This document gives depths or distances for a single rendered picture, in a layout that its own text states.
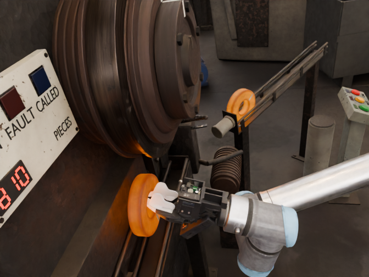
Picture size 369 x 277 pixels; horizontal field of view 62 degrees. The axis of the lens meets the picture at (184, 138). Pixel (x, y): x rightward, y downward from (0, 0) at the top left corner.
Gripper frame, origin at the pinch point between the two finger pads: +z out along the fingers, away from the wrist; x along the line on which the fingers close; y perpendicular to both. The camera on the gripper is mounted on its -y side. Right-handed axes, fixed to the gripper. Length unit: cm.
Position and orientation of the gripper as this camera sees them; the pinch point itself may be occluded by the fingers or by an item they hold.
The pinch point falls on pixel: (144, 199)
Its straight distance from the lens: 78.6
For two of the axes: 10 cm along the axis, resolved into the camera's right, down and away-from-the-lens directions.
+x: -1.8, 6.0, -7.8
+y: 1.2, -7.8, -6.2
